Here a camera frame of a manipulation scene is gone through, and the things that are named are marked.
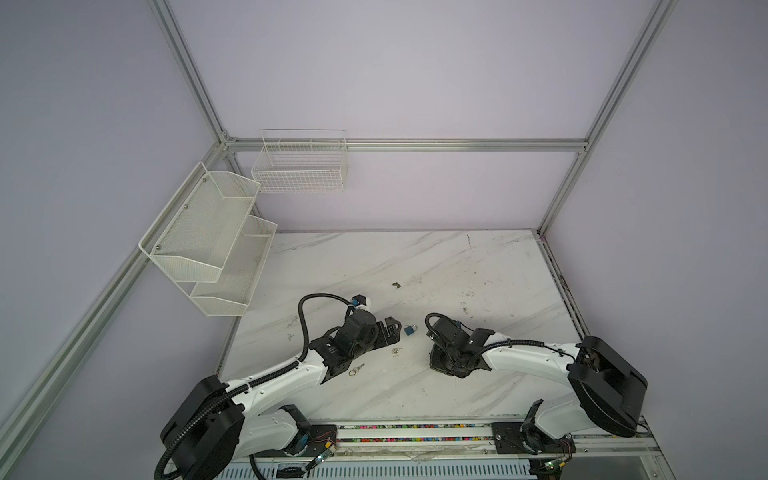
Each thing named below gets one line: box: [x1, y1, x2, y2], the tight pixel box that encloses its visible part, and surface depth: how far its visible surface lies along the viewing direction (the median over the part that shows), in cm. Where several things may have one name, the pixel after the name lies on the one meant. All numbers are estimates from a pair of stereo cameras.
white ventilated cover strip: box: [214, 461, 535, 480], surface depth 72 cm
